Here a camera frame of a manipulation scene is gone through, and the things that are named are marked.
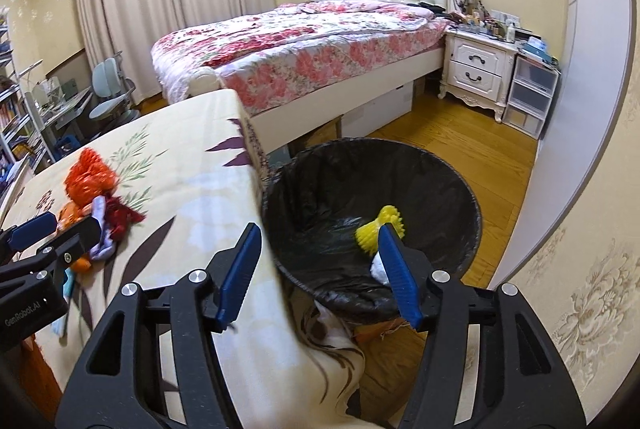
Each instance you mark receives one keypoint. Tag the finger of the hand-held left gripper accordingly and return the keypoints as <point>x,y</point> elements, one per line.
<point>32,229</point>
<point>80,236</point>

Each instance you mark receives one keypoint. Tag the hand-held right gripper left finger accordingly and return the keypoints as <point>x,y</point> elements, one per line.
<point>240,269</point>

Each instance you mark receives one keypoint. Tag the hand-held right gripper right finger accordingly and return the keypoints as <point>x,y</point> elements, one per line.
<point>397,269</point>

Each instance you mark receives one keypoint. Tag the lavender cloth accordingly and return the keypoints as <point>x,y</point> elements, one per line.
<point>99,206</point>

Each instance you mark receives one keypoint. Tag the yellow spiky toy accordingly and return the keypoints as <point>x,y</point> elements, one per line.
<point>372,231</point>

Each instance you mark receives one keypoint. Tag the black-lined wastebasket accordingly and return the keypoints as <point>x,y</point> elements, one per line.
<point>310,189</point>

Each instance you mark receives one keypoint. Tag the white crumpled tissue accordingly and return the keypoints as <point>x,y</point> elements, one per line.
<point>378,270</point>

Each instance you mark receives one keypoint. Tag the small orange scrap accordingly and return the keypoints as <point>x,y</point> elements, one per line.
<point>81,263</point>

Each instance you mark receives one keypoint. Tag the light blue wrapper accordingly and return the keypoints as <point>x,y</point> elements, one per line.
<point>69,286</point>

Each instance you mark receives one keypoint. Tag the orange-red foam fruit net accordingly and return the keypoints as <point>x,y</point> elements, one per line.
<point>90,174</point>

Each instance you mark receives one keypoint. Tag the orange cardboard piece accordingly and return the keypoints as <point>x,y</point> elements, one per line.
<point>372,331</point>

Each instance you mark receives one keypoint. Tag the blue plastic stool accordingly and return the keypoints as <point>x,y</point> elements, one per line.
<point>69,145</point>

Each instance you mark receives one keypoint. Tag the floral printed table cloth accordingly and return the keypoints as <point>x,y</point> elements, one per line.
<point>190,189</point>

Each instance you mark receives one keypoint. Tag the white bookshelf with books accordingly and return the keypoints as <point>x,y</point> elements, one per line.
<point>15,124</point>

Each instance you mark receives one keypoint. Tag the grey study desk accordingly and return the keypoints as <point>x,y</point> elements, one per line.
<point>65,104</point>

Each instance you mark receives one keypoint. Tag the light blue desk chair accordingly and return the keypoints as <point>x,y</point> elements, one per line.
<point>107,81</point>

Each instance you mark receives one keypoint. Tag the white under-bed storage box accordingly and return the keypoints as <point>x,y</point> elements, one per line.
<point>377,109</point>

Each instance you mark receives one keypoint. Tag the bed with floral quilt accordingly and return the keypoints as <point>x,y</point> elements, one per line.
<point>320,104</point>

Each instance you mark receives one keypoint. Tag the white rounded footboard end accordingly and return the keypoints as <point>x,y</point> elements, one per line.
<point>202,83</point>

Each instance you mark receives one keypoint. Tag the white two-drawer nightstand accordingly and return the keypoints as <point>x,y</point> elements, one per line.
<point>477,69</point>

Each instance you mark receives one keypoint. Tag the translucent plastic drawer unit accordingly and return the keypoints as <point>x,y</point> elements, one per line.
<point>530,94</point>

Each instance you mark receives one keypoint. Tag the pink floral quilt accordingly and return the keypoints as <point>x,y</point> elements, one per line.
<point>300,44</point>

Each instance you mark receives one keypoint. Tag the white wardrobe door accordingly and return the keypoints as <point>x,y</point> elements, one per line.
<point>575,109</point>

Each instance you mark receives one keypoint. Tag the pile of nightstand clutter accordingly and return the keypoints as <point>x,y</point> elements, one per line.
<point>492,21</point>

